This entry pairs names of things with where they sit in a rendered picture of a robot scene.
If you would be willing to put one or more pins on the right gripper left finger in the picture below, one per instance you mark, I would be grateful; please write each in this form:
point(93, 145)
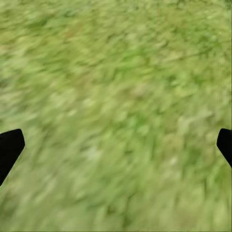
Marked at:
point(11, 145)

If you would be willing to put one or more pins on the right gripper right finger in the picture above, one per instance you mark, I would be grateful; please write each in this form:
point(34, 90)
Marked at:
point(224, 143)

